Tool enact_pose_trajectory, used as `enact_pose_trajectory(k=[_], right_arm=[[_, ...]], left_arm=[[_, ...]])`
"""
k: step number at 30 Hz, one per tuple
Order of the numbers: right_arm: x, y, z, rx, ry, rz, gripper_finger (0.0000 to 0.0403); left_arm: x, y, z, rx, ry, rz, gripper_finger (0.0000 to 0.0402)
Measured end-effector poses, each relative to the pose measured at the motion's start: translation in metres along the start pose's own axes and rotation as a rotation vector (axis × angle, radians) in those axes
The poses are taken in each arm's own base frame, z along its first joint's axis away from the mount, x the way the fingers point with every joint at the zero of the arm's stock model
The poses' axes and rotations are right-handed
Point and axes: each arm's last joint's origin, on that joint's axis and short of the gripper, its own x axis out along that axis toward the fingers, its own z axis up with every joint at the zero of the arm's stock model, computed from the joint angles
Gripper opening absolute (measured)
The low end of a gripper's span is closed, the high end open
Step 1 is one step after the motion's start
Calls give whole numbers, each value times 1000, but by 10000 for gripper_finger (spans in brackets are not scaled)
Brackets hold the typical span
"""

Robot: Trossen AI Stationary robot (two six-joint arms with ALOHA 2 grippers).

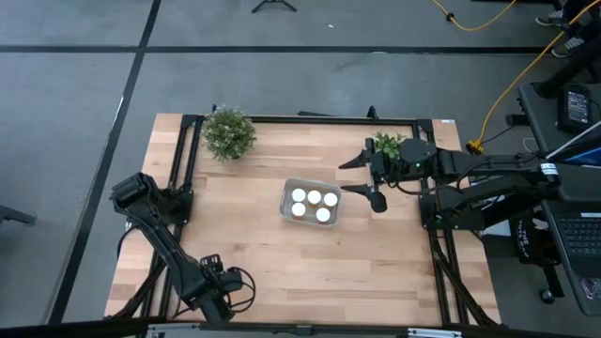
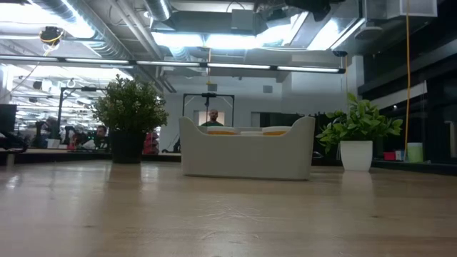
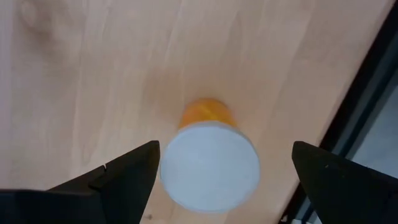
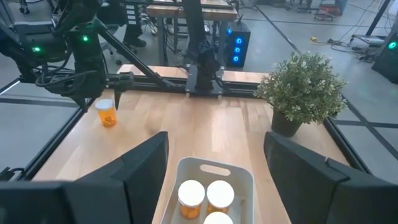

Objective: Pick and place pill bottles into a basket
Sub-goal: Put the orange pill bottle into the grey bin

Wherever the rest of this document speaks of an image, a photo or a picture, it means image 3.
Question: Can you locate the black table edge frame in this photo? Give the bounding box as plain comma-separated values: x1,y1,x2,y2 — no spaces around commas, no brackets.
278,0,398,224

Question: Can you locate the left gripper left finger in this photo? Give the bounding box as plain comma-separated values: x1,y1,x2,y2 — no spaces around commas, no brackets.
46,140,161,224

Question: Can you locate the large orange pill bottle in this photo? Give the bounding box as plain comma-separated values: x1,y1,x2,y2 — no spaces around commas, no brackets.
159,97,262,214

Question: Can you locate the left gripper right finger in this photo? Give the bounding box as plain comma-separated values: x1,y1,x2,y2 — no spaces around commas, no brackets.
291,141,398,224

